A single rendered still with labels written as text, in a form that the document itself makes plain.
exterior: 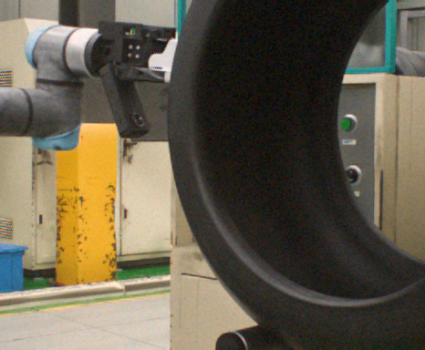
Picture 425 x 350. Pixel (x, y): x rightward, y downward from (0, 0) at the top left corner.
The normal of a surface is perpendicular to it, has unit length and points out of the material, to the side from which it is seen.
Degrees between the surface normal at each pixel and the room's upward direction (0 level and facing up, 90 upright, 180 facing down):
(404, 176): 90
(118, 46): 90
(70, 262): 90
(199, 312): 90
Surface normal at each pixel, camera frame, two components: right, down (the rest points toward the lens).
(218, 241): -0.76, 0.15
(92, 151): 0.64, 0.04
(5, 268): 0.79, 0.04
